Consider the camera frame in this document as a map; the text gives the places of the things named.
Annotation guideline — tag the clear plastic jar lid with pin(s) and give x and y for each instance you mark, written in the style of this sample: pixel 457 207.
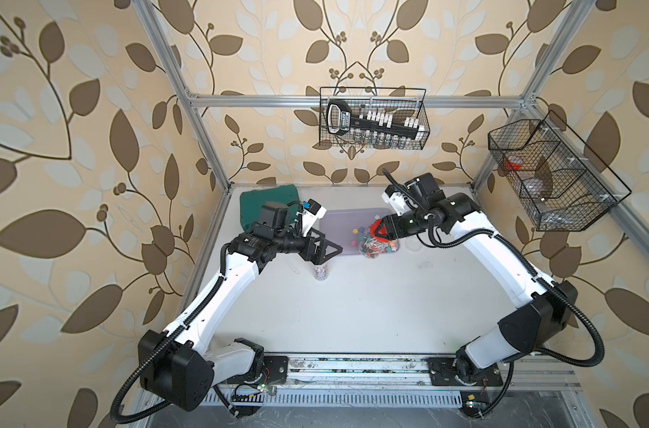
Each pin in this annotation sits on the clear plastic jar lid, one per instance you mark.
pixel 412 244

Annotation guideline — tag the small clear sprinkles jar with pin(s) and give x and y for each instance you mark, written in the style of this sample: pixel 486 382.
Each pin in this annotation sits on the small clear sprinkles jar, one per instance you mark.
pixel 321 272

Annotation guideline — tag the black wire basket back wall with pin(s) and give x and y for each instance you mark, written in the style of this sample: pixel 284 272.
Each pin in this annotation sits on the black wire basket back wall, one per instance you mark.
pixel 376 93

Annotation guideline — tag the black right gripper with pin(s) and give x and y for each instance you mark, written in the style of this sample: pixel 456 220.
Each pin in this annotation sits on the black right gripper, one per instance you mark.
pixel 393 229

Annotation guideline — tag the pile of star candies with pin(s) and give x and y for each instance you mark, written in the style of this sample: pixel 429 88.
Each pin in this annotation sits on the pile of star candies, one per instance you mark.
pixel 394 244

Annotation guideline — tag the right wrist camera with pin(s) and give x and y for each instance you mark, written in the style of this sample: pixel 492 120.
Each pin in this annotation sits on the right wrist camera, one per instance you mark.
pixel 396 200

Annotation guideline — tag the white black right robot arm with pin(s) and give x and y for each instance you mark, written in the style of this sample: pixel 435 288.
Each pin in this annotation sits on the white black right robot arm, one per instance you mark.
pixel 543 306

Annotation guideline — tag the black socket set rack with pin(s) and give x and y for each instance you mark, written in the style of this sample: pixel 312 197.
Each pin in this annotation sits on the black socket set rack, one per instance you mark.
pixel 361 120

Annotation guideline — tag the black wire basket wall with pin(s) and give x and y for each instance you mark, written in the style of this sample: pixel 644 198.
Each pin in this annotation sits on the black wire basket wall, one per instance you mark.
pixel 376 93
pixel 565 184

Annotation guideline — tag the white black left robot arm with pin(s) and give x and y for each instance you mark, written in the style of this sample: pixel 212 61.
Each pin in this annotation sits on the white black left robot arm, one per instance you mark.
pixel 176 364

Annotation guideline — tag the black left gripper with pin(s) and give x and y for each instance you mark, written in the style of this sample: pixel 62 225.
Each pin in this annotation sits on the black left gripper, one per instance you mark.
pixel 315 257

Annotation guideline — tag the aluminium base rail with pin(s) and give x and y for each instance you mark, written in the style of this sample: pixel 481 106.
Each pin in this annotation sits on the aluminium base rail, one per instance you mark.
pixel 363 380

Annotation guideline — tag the black wire basket right wall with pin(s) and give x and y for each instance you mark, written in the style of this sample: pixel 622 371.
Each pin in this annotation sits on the black wire basket right wall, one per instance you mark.
pixel 565 184

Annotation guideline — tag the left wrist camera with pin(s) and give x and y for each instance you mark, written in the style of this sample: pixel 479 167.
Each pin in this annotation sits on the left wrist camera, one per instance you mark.
pixel 309 213

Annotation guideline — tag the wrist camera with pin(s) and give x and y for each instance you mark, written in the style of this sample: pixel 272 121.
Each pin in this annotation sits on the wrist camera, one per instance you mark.
pixel 396 200
pixel 309 213

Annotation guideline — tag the red lid candy jar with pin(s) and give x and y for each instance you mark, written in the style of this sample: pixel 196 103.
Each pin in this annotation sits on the red lid candy jar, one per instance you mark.
pixel 369 247

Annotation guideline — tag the lilac plastic tray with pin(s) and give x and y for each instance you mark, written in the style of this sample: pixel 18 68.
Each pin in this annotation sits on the lilac plastic tray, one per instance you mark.
pixel 338 225

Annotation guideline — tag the red item in basket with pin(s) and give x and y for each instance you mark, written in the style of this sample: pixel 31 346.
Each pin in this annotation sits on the red item in basket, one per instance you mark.
pixel 513 163

